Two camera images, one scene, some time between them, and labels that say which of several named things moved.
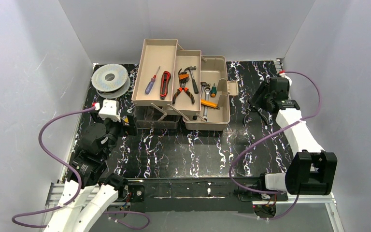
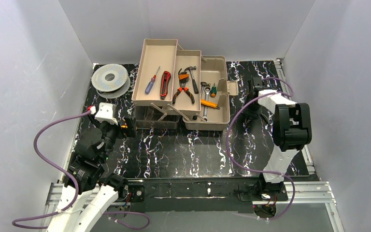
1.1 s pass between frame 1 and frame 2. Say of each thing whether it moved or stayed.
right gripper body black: moved
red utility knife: stayed
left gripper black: stayed
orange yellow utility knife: stayed
